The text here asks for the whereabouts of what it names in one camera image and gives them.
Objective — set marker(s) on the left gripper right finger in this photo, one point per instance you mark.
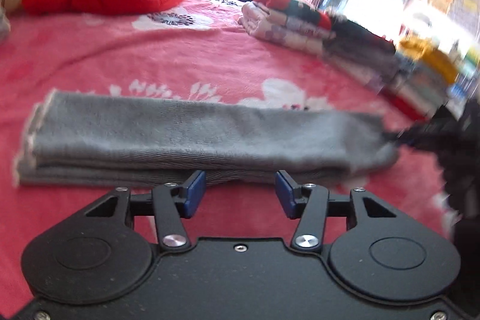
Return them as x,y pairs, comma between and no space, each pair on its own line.
307,203

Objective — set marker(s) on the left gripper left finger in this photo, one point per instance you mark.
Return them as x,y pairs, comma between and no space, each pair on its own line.
171,204

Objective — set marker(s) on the grey knitted garment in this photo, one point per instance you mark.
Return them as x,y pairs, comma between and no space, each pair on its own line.
94,140

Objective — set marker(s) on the light grey folded clothes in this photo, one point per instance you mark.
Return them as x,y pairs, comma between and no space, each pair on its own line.
4,25

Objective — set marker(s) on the white printed folded garment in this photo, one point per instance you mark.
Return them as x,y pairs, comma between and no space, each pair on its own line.
422,98

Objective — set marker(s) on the red folded garment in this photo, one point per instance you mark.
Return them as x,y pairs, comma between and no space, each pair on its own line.
402,106

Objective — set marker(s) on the mustard yellow folded garment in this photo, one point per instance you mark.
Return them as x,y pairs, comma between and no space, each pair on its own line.
423,50

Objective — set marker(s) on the mint green folded garment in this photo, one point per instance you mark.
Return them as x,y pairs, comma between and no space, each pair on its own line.
419,74

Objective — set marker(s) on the lilac striped folded garment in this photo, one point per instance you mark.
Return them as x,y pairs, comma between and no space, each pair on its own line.
362,74

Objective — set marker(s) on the grey folded garment stack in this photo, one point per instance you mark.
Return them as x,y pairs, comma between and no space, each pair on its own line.
379,58

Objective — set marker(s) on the dark navy folded garment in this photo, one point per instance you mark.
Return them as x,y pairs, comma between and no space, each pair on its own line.
349,30

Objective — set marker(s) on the cream floral folded garment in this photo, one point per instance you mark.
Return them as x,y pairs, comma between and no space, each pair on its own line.
262,29

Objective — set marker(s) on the pink floral bed blanket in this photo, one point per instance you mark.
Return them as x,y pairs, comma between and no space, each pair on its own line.
213,59

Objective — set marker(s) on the purple floral folded garment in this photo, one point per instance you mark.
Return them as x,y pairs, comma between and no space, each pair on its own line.
257,11

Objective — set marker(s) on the red green folded sweater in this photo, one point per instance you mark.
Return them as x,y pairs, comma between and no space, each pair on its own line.
300,10

